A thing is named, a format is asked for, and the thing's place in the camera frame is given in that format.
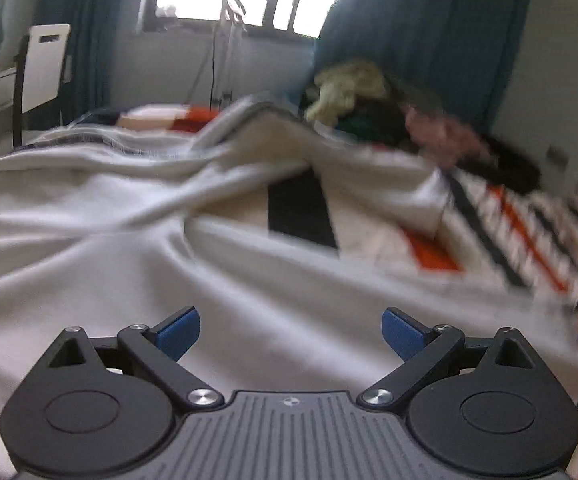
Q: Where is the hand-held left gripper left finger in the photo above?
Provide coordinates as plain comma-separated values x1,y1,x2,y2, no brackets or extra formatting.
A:
36,306,224,408

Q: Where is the pink cloth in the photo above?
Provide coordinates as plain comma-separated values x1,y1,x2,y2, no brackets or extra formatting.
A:
403,104,500,169

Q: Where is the dark brown cloth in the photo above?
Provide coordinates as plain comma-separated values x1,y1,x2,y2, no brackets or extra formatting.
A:
338,94,420,147

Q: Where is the striped orange black cream blanket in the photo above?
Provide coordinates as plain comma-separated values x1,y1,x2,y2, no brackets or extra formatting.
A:
29,104,578,361

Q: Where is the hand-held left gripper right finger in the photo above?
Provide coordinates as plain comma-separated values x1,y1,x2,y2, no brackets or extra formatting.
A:
360,307,544,407

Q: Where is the white garment steamer stand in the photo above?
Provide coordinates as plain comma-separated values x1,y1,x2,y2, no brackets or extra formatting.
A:
208,0,248,109

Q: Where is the blue curtain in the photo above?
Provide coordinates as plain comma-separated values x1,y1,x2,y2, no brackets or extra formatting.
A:
313,0,536,137
34,0,166,122

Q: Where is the yellow-green fleece blanket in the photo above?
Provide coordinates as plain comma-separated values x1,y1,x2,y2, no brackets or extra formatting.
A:
305,59,388,124

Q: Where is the white chair with black frame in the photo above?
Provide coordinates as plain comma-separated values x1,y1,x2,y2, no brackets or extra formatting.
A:
11,23,73,152

